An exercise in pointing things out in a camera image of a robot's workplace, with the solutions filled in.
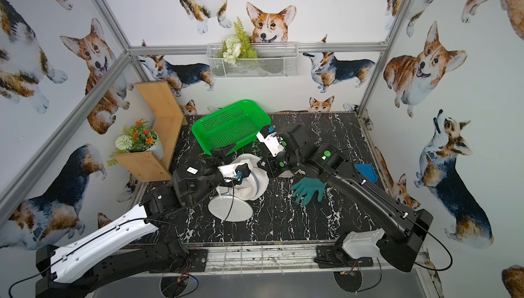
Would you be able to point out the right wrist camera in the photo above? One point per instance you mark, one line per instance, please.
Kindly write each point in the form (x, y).
(271, 139)

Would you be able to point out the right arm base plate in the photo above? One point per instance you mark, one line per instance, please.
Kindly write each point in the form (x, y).
(335, 257)

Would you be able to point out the white flower fern bouquet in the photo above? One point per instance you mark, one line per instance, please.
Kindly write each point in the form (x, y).
(237, 46)

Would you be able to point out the white wire wall basket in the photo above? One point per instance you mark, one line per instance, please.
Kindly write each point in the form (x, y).
(273, 60)

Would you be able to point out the potted flower plant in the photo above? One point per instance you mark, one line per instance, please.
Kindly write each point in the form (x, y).
(139, 138)

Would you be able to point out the green rubber glove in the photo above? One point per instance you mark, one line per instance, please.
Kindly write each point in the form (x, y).
(306, 188)

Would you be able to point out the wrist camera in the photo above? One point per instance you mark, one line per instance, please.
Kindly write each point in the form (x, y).
(271, 139)
(234, 174)

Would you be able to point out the wooden shelf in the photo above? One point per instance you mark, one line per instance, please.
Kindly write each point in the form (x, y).
(169, 120)

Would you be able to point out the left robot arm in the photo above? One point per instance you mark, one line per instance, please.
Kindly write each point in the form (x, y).
(82, 267)

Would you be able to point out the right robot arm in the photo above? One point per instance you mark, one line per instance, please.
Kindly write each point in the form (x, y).
(401, 230)

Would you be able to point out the green plastic basket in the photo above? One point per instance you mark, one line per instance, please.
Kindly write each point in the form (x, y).
(237, 124)

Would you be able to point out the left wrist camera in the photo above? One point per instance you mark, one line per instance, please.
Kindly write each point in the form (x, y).
(234, 174)

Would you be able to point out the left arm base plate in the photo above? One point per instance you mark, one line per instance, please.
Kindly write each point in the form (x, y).
(194, 261)

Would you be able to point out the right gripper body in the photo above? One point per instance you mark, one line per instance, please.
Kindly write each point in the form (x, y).
(269, 160)

